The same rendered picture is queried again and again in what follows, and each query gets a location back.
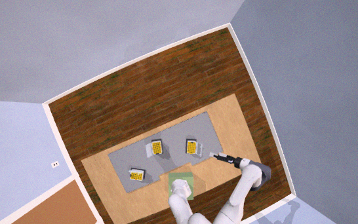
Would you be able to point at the yellow pipette tip rack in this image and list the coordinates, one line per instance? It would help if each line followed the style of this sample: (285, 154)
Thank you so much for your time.
(136, 176)
(156, 148)
(191, 147)

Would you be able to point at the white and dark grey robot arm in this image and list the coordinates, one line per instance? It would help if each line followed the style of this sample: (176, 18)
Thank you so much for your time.
(254, 175)

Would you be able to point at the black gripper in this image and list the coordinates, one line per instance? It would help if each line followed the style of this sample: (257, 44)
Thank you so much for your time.
(227, 158)

